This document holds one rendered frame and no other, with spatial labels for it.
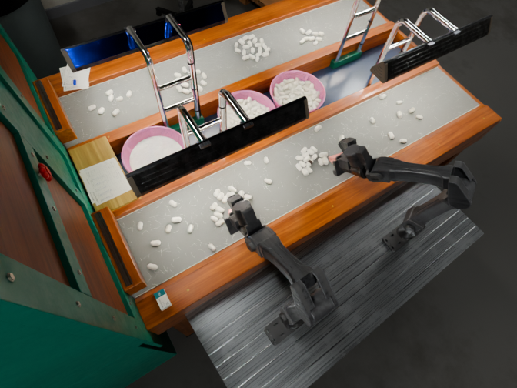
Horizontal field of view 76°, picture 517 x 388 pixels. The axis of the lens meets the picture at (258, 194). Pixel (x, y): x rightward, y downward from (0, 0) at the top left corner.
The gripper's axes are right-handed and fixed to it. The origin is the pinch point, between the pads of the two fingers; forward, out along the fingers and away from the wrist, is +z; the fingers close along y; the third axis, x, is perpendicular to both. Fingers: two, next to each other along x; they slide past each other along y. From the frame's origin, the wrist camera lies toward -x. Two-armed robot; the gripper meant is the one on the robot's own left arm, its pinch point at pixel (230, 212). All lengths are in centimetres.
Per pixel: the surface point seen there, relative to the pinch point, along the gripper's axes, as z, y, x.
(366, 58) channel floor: 47, -115, -21
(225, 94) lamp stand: -0.9, -12.2, -39.3
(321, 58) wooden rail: 45, -84, -30
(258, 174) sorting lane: 14.0, -20.0, -2.0
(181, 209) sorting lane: 15.0, 14.2, -3.1
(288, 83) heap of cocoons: 44, -62, -25
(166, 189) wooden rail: 20.2, 15.7, -10.8
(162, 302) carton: -10.1, 34.3, 12.3
